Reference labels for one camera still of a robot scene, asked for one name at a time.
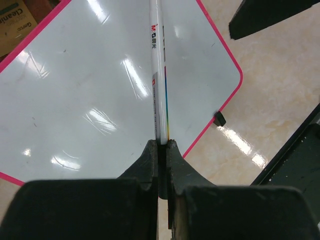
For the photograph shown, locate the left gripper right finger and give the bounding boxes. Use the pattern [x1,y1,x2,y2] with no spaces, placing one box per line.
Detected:
[166,140,320,240]

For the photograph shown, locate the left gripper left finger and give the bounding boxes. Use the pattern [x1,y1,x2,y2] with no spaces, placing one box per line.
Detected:
[0,140,158,240]

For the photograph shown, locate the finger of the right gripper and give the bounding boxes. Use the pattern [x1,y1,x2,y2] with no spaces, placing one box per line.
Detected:
[228,0,320,40]

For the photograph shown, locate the pink framed whiteboard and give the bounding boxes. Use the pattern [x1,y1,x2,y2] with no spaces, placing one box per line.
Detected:
[0,0,243,185]

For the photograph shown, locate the right black board stand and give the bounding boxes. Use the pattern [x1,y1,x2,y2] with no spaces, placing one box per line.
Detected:
[213,111,227,127]

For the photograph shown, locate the brown cardboard box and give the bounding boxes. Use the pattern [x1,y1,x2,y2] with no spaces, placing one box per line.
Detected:
[0,0,38,57]

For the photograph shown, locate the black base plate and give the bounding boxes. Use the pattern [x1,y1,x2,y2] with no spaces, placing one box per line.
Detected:
[249,101,320,193]

